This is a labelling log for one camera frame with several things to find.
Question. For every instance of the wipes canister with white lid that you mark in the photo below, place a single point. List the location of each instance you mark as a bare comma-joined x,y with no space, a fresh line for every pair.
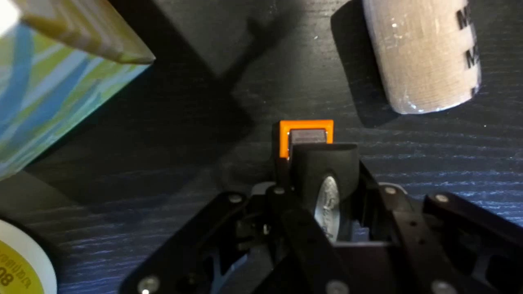
22,267

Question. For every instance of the patterned tissue box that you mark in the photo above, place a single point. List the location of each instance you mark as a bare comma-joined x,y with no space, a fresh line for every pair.
49,92

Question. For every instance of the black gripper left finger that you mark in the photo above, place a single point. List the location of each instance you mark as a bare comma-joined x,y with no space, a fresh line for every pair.
218,246

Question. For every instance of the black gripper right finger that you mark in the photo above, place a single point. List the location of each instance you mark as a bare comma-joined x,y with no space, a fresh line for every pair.
463,246

